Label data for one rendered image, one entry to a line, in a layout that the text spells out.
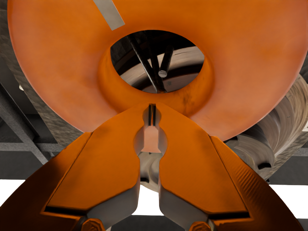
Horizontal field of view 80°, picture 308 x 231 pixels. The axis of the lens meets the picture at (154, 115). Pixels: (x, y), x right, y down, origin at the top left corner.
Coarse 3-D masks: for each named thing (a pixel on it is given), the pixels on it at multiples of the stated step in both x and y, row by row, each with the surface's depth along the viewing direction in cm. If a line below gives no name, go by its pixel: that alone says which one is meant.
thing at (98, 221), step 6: (84, 222) 5; (90, 222) 5; (96, 222) 5; (198, 222) 5; (204, 222) 5; (84, 228) 5; (90, 228) 5; (96, 228) 5; (102, 228) 5; (192, 228) 5; (198, 228) 5; (204, 228) 5; (210, 228) 5
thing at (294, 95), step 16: (160, 48) 31; (176, 48) 28; (192, 48) 27; (128, 64) 34; (160, 64) 29; (176, 64) 29; (192, 64) 29; (128, 80) 32; (144, 80) 32; (304, 80) 31; (288, 96) 34; (304, 96) 34; (304, 112) 37; (288, 144) 45
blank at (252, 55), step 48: (48, 0) 8; (96, 0) 7; (144, 0) 7; (192, 0) 7; (240, 0) 7; (288, 0) 7; (48, 48) 9; (96, 48) 9; (240, 48) 9; (288, 48) 9; (48, 96) 12; (96, 96) 12; (144, 96) 15; (192, 96) 13; (240, 96) 11; (144, 144) 15
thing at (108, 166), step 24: (120, 120) 10; (144, 120) 11; (96, 144) 8; (120, 144) 8; (72, 168) 7; (96, 168) 7; (120, 168) 7; (72, 192) 6; (96, 192) 6; (120, 192) 6; (96, 216) 6; (120, 216) 7
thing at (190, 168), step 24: (168, 120) 10; (168, 144) 8; (192, 144) 8; (168, 168) 7; (192, 168) 7; (216, 168) 7; (168, 192) 6; (192, 192) 6; (216, 192) 6; (168, 216) 7; (192, 216) 6; (216, 216) 6
